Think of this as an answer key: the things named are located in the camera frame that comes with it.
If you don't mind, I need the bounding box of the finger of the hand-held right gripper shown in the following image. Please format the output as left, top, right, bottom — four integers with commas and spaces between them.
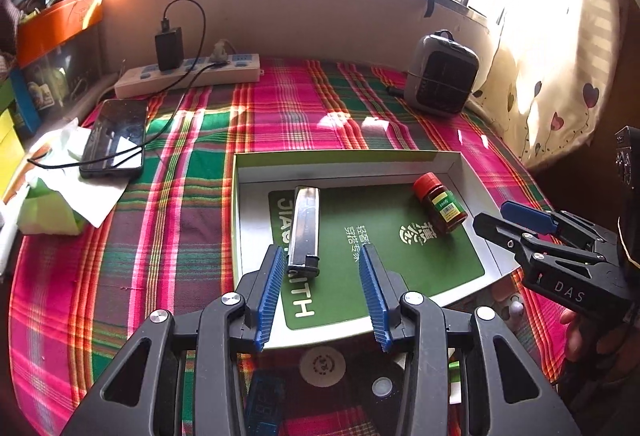
472, 212, 603, 267
500, 201, 608, 249

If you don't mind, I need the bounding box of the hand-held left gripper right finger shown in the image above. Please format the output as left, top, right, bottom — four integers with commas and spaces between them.
357, 244, 576, 436

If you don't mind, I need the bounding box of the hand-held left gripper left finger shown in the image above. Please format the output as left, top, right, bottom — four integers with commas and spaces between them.
60, 244, 288, 436

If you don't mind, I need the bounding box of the green cardboard box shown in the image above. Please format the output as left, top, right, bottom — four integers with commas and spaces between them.
232, 150, 523, 352

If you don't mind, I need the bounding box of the person's right hand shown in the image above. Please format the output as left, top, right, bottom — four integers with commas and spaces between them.
559, 308, 640, 367

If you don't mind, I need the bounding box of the small white round gadget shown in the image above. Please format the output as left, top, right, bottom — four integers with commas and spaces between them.
502, 296, 526, 323

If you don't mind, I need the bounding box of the brown bottle with red cap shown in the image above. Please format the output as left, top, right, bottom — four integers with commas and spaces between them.
412, 172, 469, 237

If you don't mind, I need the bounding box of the plaid blanket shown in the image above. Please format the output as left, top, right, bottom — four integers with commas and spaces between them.
10, 58, 576, 436

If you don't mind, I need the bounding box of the cream heart-print curtain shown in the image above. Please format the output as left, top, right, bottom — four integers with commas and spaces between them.
470, 0, 626, 171

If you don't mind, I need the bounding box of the grey fan heater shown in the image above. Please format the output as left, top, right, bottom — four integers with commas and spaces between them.
402, 32, 481, 117

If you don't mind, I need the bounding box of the white tissue paper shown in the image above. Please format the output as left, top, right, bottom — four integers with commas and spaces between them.
20, 123, 131, 229

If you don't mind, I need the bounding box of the black smartphone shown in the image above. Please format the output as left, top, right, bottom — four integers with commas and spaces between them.
79, 99, 148, 179

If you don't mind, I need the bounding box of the white power strip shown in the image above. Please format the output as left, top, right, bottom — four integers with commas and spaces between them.
114, 53, 264, 99

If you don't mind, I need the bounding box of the green tissue pack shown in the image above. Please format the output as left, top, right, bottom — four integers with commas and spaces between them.
17, 178, 86, 237

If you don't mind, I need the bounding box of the white plug adapter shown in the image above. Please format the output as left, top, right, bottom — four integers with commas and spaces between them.
209, 40, 236, 66

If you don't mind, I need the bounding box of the yellow-green box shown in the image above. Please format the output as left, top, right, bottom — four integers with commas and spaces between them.
0, 78, 31, 201

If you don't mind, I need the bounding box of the glass tank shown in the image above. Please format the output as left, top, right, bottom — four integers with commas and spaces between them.
22, 26, 108, 109

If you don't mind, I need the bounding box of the blue box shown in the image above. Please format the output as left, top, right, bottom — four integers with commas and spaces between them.
10, 66, 43, 137

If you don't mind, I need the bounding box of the orange box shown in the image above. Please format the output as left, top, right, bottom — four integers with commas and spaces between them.
15, 0, 105, 66

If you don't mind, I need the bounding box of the black charger with cable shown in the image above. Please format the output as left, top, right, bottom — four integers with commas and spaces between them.
27, 0, 207, 169

